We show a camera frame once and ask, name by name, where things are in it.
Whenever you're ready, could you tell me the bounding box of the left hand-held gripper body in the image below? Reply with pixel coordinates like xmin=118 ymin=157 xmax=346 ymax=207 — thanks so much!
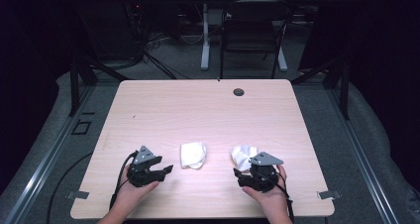
xmin=127 ymin=145 xmax=160 ymax=188

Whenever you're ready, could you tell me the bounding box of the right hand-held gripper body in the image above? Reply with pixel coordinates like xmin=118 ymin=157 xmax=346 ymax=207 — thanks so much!
xmin=248 ymin=151 xmax=284 ymax=193

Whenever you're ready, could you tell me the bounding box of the white sock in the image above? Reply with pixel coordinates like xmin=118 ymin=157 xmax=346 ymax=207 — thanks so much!
xmin=180 ymin=142 xmax=208 ymax=170
xmin=230 ymin=145 xmax=259 ymax=172

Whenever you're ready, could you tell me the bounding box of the person's left hand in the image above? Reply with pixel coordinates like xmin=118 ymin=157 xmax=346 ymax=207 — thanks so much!
xmin=113 ymin=167 xmax=160 ymax=212

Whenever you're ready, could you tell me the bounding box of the person's right hand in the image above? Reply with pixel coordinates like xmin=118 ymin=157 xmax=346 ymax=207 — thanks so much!
xmin=242 ymin=164 xmax=289 ymax=216

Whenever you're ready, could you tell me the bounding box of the black metal stand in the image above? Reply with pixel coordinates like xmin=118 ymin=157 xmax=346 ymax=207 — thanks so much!
xmin=290 ymin=54 xmax=351 ymax=121
xmin=67 ymin=50 xmax=131 ymax=118

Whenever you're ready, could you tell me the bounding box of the black folding chair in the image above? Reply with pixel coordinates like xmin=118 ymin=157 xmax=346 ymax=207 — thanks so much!
xmin=219 ymin=0 xmax=295 ymax=80

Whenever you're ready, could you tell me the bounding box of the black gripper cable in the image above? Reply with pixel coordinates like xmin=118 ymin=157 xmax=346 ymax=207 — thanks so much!
xmin=109 ymin=150 xmax=139 ymax=212
xmin=259 ymin=170 xmax=295 ymax=224

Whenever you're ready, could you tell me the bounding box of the grey metal table bracket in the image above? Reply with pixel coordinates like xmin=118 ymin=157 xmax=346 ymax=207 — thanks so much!
xmin=317 ymin=189 xmax=343 ymax=200
xmin=64 ymin=190 xmax=90 ymax=200

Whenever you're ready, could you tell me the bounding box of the thin black floor cable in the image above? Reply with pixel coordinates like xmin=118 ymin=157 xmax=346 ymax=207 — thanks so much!
xmin=46 ymin=151 xmax=94 ymax=224

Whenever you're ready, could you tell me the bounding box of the aluminium floor rail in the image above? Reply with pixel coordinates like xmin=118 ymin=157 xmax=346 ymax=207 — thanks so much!
xmin=0 ymin=84 xmax=97 ymax=224
xmin=326 ymin=84 xmax=401 ymax=224

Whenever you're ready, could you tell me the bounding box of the bundle of floor cables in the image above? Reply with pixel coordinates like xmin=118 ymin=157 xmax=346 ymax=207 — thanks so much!
xmin=140 ymin=25 xmax=206 ymax=80

